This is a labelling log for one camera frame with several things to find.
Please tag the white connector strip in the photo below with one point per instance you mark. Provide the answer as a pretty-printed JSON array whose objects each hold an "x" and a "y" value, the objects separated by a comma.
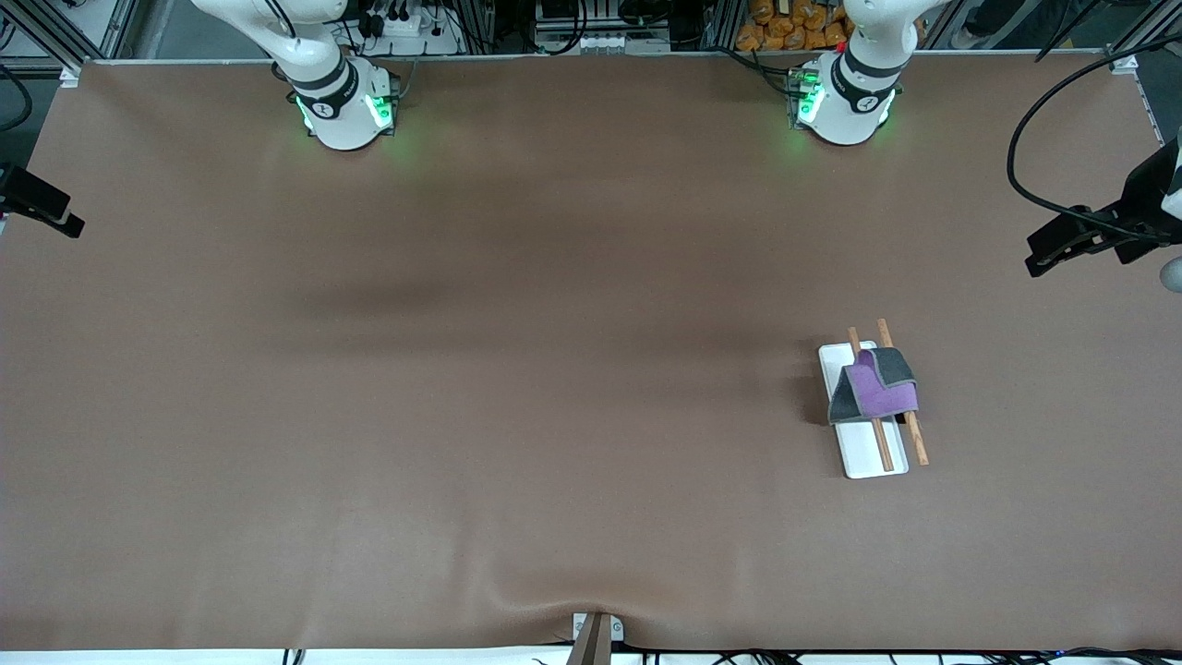
[{"x": 605, "y": 42}]

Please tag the grey and purple towel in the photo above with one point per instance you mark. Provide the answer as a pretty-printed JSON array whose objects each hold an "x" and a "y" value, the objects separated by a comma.
[{"x": 877, "y": 388}]

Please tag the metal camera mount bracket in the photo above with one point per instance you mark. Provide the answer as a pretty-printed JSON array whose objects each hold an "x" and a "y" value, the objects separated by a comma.
[{"x": 596, "y": 639}]

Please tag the white rack with wooden rods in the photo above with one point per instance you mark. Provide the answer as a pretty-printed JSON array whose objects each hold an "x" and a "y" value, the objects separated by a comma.
[{"x": 863, "y": 453}]

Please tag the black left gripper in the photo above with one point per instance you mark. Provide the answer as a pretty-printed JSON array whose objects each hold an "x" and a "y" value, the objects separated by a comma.
[{"x": 1142, "y": 199}]

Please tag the bag of orange items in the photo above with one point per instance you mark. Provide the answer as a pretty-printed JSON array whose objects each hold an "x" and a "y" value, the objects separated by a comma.
[{"x": 794, "y": 28}]

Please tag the aluminium frame profile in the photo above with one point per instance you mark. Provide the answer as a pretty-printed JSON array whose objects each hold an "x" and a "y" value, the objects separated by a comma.
[
  {"x": 65, "y": 32},
  {"x": 1140, "y": 42}
]

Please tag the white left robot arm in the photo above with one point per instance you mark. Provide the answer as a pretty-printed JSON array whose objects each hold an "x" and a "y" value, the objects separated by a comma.
[{"x": 845, "y": 106}]

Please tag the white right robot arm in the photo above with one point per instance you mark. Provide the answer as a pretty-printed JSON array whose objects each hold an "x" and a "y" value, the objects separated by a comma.
[{"x": 342, "y": 102}]

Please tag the white power strip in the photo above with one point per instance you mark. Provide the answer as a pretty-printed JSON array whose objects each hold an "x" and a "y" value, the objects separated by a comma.
[{"x": 411, "y": 28}]

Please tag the brown table cover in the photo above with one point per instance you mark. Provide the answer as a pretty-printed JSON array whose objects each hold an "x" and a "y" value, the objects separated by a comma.
[{"x": 554, "y": 416}]

